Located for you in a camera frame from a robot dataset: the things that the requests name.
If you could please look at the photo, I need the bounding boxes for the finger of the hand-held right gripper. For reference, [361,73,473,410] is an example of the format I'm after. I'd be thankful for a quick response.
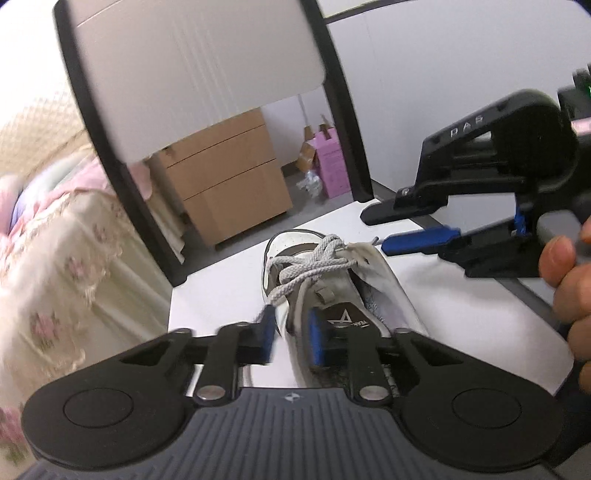
[360,93,523,227]
[381,216,542,278]

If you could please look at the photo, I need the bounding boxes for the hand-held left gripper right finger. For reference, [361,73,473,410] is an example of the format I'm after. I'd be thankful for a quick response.
[308,310,467,407]

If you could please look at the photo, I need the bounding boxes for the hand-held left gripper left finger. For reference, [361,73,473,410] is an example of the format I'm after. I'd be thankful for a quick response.
[111,307,276,407]

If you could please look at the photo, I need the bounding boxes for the brown and white sneaker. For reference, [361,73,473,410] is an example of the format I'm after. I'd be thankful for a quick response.
[261,230,432,398]

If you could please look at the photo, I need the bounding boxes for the white shoelace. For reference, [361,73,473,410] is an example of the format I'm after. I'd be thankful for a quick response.
[263,234,380,320]

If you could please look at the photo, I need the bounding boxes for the bed with lace bedspread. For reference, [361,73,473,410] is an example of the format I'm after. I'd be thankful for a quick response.
[0,92,185,464]

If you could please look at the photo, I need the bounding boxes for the person's right hand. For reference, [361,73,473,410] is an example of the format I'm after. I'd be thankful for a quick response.
[539,217,591,393]

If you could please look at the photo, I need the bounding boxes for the white wardrobe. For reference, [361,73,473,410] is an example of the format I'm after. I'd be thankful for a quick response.
[259,0,591,232]

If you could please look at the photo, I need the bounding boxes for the pink cardboard box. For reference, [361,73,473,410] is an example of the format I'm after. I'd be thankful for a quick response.
[314,129,350,199]

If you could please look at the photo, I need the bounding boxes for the clear plastic bag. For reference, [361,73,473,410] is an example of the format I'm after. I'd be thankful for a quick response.
[297,170,325,200]

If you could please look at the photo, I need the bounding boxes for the brown cardboard box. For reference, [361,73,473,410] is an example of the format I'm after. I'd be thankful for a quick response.
[295,124,335,172]

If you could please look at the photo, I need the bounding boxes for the wooden nightstand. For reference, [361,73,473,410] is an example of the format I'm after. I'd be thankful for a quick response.
[152,108,294,250]

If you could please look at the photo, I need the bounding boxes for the pink quilt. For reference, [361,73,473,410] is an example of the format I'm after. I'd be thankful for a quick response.
[0,157,153,245]

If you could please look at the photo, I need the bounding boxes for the pastel pillow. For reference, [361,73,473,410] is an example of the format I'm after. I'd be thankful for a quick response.
[11,154,100,224]

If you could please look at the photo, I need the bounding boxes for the cream chair with black frame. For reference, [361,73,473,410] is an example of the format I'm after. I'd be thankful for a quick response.
[53,0,575,398]

